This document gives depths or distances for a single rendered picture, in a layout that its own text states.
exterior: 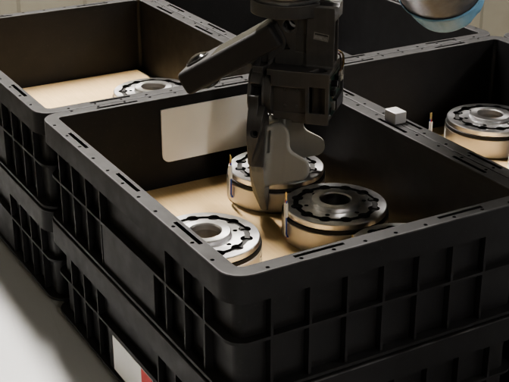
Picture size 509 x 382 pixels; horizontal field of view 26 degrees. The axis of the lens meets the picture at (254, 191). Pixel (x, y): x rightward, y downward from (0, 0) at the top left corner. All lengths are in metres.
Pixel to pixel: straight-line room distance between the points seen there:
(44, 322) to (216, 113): 0.29
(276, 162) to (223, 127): 0.13
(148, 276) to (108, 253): 0.09
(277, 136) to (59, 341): 0.32
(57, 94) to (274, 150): 0.49
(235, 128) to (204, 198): 0.10
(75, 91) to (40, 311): 0.39
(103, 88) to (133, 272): 0.58
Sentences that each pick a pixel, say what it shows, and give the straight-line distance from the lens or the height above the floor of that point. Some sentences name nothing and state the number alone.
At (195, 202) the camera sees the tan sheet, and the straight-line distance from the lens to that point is 1.15.
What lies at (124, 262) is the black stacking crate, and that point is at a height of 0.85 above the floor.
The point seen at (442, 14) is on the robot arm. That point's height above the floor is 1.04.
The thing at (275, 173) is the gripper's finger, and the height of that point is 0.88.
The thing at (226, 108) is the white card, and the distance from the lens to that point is 1.20.
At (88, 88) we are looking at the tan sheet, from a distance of 1.52.
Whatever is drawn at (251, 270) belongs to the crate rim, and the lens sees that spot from 0.80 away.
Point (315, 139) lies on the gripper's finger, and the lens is 1.14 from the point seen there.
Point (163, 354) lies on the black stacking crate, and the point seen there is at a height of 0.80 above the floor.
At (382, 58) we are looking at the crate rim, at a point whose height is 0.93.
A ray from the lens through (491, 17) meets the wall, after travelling 4.02.
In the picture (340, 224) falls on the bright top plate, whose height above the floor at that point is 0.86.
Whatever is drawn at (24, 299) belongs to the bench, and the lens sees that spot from 1.26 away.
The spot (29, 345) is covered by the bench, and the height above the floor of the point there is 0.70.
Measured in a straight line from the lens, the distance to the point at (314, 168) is 1.16.
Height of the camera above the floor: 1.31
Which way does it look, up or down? 24 degrees down
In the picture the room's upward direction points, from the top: straight up
